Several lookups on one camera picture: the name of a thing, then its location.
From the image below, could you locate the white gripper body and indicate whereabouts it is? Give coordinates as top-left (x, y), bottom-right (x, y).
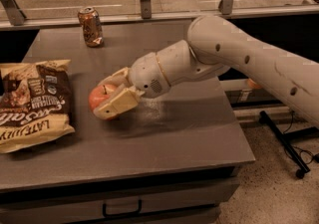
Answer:
top-left (129, 53), bottom-right (170, 99)

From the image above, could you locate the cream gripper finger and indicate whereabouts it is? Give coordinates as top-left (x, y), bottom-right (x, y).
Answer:
top-left (96, 86), bottom-right (144, 119)
top-left (99, 67), bottom-right (131, 87)

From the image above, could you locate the red apple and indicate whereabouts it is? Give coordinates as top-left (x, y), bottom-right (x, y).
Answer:
top-left (89, 84), bottom-right (117, 118)

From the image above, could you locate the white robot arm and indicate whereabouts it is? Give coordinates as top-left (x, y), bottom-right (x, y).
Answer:
top-left (94, 15), bottom-right (319, 127)

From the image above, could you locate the brown chip bag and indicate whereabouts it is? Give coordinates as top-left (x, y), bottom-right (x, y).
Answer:
top-left (0, 60), bottom-right (75, 153)

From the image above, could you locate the orange soda can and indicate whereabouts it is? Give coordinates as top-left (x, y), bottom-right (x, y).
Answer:
top-left (78, 7), bottom-right (104, 48)

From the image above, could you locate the orange tape roll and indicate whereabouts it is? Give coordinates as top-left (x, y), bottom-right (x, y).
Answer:
top-left (247, 79), bottom-right (262, 89)

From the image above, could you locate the grey cabinet drawer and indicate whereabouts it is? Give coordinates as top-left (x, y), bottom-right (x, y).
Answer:
top-left (0, 177), bottom-right (239, 224)

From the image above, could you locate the black stand leg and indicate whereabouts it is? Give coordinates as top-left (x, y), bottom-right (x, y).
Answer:
top-left (259, 111), bottom-right (319, 179)

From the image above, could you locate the black drawer handle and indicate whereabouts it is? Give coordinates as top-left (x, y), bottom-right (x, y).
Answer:
top-left (102, 199), bottom-right (143, 219)

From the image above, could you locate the left metal bracket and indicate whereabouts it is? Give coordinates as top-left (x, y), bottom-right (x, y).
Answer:
top-left (0, 0), bottom-right (26, 26)

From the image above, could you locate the black cable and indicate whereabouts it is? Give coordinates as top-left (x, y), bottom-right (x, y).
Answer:
top-left (282, 112), bottom-right (319, 166)

